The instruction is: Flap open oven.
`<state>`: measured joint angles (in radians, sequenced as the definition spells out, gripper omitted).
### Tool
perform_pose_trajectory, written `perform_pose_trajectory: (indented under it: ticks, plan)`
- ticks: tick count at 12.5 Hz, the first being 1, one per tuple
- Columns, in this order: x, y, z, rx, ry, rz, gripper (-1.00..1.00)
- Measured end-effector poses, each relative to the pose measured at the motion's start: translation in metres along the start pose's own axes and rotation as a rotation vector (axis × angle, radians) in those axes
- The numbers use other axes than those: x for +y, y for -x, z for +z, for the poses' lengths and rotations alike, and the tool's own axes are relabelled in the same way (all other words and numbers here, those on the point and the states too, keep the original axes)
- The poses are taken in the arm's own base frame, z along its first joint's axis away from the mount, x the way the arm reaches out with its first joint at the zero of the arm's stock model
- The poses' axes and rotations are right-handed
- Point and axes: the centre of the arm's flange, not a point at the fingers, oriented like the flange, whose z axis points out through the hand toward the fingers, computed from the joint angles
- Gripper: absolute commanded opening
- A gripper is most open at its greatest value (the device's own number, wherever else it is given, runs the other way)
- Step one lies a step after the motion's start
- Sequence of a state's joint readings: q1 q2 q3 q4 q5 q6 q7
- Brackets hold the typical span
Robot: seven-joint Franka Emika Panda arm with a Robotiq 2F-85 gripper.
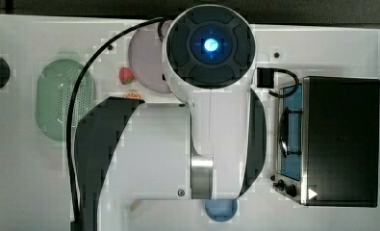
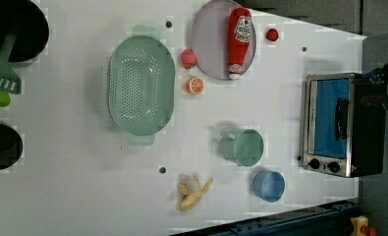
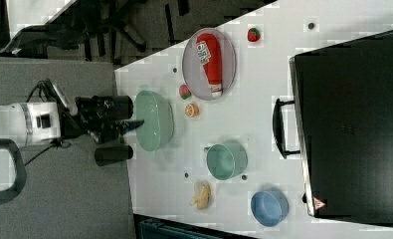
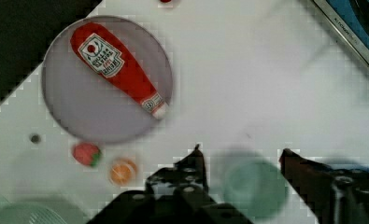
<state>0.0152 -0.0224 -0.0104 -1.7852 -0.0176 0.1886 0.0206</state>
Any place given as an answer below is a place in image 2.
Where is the black silver toaster oven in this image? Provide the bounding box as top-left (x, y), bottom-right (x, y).
top-left (301, 73), bottom-right (387, 178)

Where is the orange slice toy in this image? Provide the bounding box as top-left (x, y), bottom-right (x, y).
top-left (187, 78), bottom-right (204, 94)

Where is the green cup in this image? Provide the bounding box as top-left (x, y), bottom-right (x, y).
top-left (221, 129), bottom-right (264, 167)

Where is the large pink strawberry toy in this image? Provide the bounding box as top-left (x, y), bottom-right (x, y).
top-left (182, 49), bottom-right (197, 70)

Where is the green plastic colander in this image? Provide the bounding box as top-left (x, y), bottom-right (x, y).
top-left (107, 25), bottom-right (176, 146)

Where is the peeled banana toy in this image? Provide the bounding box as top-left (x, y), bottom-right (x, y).
top-left (178, 175), bottom-right (213, 211)

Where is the grey round plate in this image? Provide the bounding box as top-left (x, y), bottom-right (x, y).
top-left (191, 0), bottom-right (257, 81)

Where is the blue cup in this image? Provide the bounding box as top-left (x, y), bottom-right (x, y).
top-left (252, 171), bottom-right (286, 203)

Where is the red plush ketchup bottle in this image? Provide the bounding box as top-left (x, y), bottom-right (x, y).
top-left (228, 8), bottom-right (251, 80)

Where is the small red strawberry toy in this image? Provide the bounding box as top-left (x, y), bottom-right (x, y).
top-left (266, 29), bottom-right (279, 41)

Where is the small black cylinder container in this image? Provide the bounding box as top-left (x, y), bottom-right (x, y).
top-left (0, 124), bottom-right (23, 170)

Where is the large black cylinder container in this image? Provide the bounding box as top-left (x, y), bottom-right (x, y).
top-left (0, 0), bottom-right (49, 63)

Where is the yellow red emergency button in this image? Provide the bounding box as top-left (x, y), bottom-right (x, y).
top-left (351, 215), bottom-right (377, 236)

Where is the blue metal frame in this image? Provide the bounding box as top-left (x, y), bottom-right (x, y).
top-left (174, 201), bottom-right (360, 236)

